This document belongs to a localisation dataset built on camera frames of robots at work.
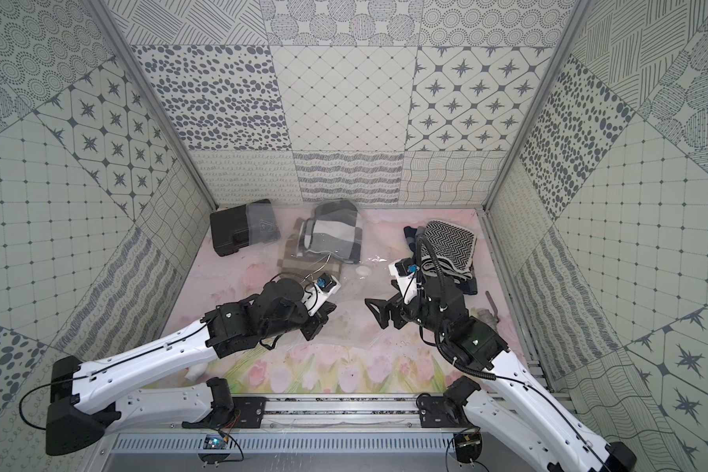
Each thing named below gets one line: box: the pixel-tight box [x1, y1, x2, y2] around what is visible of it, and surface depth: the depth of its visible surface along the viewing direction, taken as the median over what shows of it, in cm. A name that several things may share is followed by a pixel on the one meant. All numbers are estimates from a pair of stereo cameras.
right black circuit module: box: [454, 431, 483, 464], surface depth 74 cm
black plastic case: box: [209, 198, 282, 257], surface depth 107 cm
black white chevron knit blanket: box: [420, 219, 477, 281], surface depth 102 cm
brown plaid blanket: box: [276, 217, 344, 283], surface depth 103 cm
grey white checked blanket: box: [303, 199, 363, 265], surface depth 110 cm
